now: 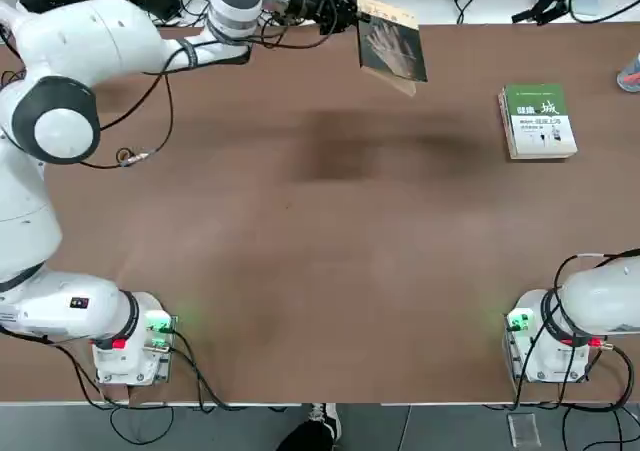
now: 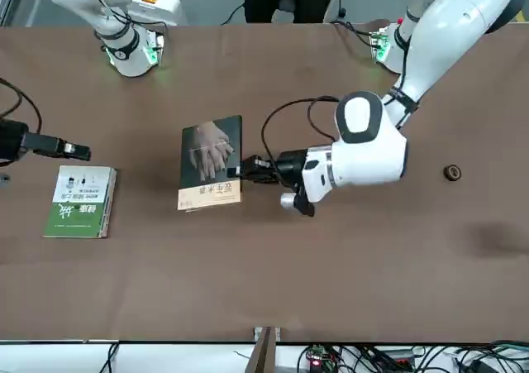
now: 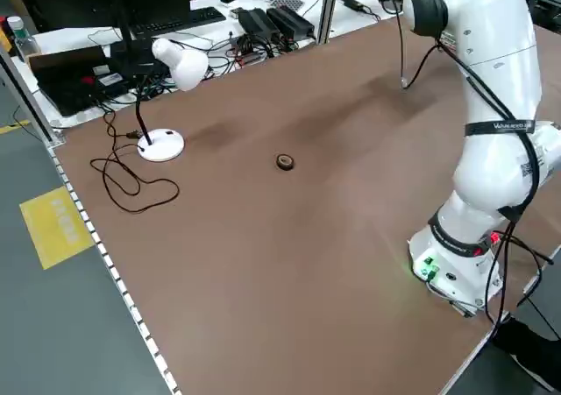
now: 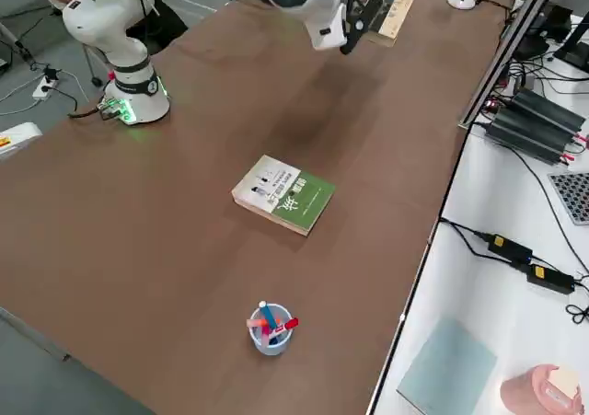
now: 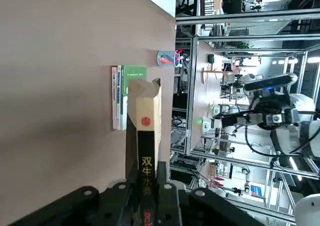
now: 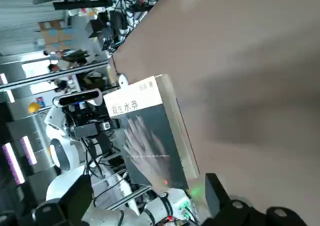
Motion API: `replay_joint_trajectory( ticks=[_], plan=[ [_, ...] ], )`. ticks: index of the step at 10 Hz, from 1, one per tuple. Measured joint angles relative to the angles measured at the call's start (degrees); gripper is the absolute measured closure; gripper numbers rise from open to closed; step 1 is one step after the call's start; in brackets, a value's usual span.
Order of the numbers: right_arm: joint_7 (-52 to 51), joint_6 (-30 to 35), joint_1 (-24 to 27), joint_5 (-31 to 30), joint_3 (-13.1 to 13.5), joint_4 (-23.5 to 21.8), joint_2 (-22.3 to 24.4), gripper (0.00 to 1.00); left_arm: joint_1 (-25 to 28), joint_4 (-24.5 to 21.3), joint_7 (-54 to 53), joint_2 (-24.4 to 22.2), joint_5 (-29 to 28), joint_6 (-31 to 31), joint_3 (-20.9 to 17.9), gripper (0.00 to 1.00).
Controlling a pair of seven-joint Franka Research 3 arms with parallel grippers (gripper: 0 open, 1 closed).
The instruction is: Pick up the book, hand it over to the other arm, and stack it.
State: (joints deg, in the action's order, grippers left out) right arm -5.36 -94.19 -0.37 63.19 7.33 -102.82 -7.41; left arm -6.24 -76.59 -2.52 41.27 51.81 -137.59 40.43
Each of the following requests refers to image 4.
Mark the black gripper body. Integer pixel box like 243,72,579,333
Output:
341,0,367,32

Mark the dark book with hand photo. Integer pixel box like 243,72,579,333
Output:
375,0,417,48

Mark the green and white book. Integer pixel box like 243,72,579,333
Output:
231,154,338,237

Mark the black monitor with stand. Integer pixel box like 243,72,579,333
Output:
553,0,589,74

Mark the black power supply box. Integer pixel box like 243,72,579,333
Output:
485,106,580,165
504,87,587,134

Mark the black adapter with yellow label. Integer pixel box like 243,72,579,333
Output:
525,262,577,296
487,233,535,265

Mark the office chair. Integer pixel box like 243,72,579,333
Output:
81,44,105,87

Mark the checkered calibration board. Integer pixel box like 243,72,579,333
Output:
547,170,589,227

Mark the blue marker with white cap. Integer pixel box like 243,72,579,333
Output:
258,300,283,332

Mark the red marker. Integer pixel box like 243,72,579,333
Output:
271,317,300,334

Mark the white power strip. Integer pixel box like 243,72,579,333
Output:
31,75,62,100

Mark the clear blue pen cup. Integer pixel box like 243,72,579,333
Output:
249,302,295,358

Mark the pale green glass plate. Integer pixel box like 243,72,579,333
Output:
396,316,500,415

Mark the white controller box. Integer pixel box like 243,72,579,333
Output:
0,121,44,161

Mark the pink round object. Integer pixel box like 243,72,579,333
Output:
499,363,586,415

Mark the aluminium frame post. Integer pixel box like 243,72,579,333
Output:
456,0,560,132

